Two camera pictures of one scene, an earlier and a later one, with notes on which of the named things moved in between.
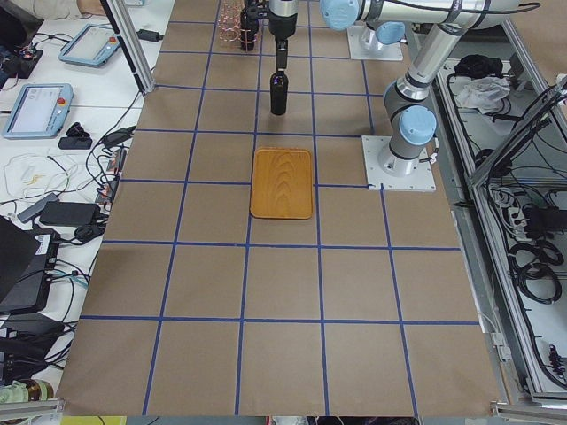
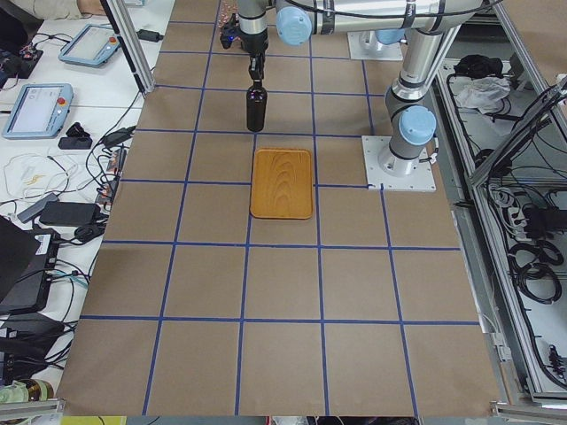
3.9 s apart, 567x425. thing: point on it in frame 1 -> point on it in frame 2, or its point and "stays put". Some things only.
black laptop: [27, 258] stays put
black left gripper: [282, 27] -> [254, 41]
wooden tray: [282, 183] stays put
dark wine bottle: [279, 88] -> [257, 107]
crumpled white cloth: [485, 94] stays put
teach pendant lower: [40, 112] stays put
